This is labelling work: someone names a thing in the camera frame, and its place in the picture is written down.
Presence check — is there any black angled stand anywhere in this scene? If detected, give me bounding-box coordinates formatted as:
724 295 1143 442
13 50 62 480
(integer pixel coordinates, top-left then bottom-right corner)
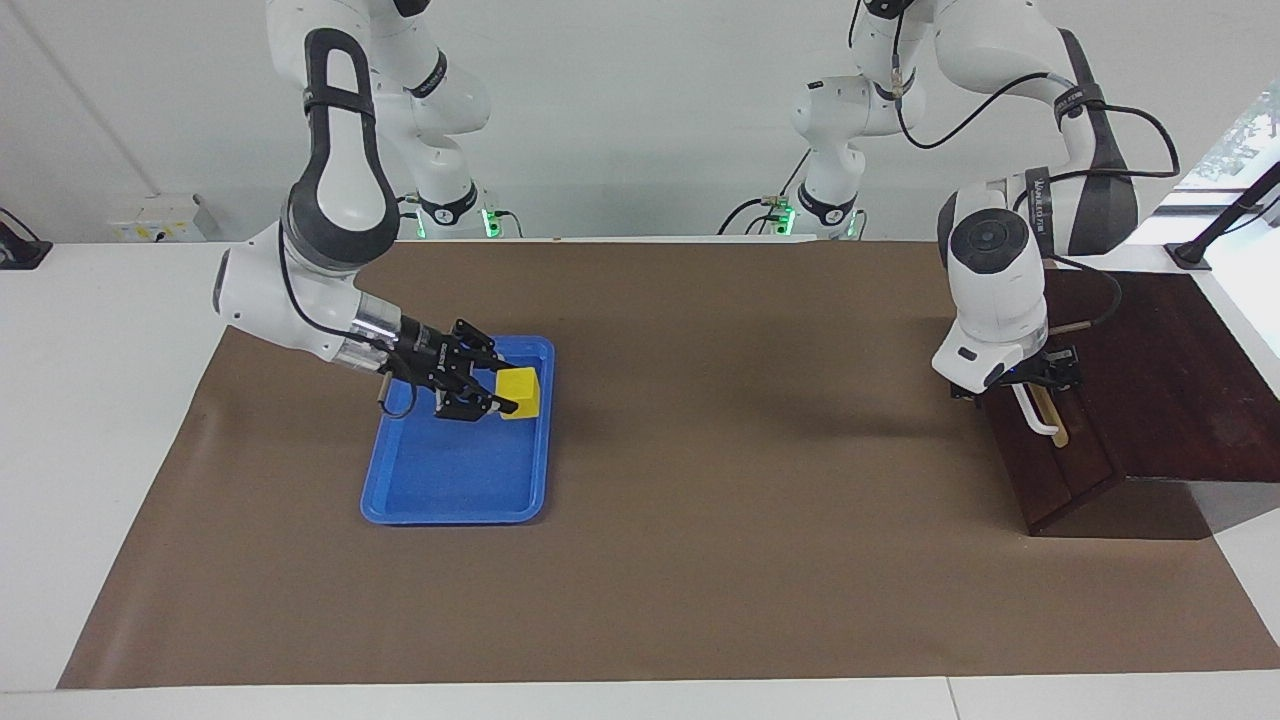
1165 160 1280 273

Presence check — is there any black base cable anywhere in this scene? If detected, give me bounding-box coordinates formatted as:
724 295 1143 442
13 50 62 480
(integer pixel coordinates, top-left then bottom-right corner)
718 148 813 237

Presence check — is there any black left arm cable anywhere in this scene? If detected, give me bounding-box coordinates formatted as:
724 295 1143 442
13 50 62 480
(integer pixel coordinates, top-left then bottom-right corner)
848 0 1181 334

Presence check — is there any white wall outlet box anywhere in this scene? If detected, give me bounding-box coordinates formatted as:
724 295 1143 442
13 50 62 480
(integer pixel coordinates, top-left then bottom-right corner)
108 195 223 244

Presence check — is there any dark wooden cabinet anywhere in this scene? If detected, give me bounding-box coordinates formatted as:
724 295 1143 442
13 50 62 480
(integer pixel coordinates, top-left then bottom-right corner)
975 268 1280 539

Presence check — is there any brown paper table mat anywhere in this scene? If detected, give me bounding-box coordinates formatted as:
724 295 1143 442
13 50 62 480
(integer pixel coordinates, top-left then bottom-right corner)
57 238 1280 691

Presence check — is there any yellow cube block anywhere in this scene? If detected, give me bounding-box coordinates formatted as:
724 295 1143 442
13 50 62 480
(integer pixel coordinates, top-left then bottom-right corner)
497 366 542 421

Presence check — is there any wooden drawer with white handle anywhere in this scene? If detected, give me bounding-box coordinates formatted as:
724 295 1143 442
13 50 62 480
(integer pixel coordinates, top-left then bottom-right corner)
980 385 1123 533

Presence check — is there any black desk clamp base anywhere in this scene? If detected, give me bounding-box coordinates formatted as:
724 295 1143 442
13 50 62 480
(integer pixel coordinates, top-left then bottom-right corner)
0 208 53 271

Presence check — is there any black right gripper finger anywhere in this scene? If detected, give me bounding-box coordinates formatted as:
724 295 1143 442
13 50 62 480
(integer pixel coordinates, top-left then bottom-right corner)
454 319 507 370
436 391 520 422

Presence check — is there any blue plastic tray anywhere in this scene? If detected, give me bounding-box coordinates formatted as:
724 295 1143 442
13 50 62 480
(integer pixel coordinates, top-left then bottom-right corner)
360 335 556 527

